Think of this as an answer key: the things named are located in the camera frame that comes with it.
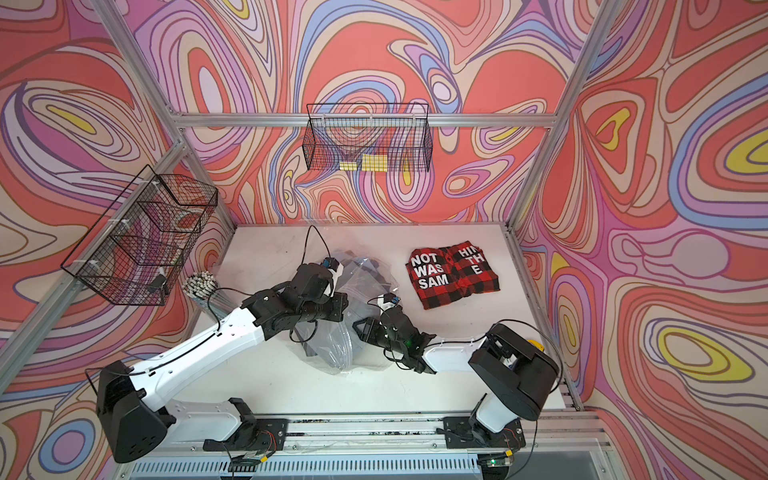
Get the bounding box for clear plastic vacuum bag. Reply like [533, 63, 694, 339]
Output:
[288, 250, 400, 375]

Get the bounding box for red black plaid shirt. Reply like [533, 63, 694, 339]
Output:
[405, 241, 500, 310]

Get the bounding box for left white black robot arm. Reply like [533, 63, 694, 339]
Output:
[96, 257, 349, 464]

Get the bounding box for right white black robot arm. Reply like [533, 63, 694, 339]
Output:
[352, 305, 562, 437]

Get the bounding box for yellow tape measure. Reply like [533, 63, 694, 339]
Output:
[527, 339, 545, 352]

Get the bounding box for yellow sticky note pads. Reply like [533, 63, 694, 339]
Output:
[338, 154, 389, 173]

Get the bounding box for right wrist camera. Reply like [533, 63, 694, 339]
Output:
[381, 293, 400, 309]

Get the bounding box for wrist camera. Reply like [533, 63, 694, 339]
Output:
[321, 257, 340, 273]
[381, 293, 400, 309]

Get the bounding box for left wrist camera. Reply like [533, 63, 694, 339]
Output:
[321, 257, 340, 273]

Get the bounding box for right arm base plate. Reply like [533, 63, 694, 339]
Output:
[436, 416, 526, 452]

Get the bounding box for aluminium frame rail front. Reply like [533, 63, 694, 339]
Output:
[111, 410, 627, 479]

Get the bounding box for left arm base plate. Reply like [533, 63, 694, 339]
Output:
[203, 418, 288, 453]

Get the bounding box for back black wire basket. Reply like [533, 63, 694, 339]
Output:
[302, 101, 433, 173]

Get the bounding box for black wire basket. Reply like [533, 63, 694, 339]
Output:
[302, 101, 433, 173]
[60, 166, 218, 306]

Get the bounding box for left black wire basket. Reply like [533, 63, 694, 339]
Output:
[60, 166, 218, 306]

